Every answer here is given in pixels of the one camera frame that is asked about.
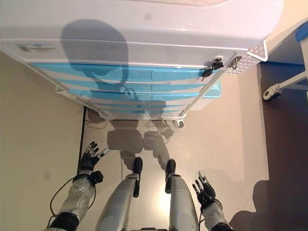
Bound silver robot leg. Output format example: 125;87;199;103
95;156;143;231
165;158;200;231

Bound silver robot left leg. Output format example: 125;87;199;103
95;156;143;231

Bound white medical trolley cart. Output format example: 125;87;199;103
0;0;284;128

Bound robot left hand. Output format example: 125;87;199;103
79;141;110;173

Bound white perforated side basket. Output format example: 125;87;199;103
226;38;269;77

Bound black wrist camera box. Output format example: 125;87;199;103
92;170;104;185

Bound silver robot right leg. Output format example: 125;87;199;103
165;158;200;231

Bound white hospital bed frame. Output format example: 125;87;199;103
262;18;308;102

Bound blue bed corner bumper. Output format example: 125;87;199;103
295;24;308;41

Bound cart label sticker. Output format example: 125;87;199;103
14;43;60;53

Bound silver cart latch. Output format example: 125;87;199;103
228;54;243;69

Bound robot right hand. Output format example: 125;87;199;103
192;170;217;205

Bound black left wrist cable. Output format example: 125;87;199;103
47;177;97;228

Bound white bin with blue lid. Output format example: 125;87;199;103
190;80;222;111

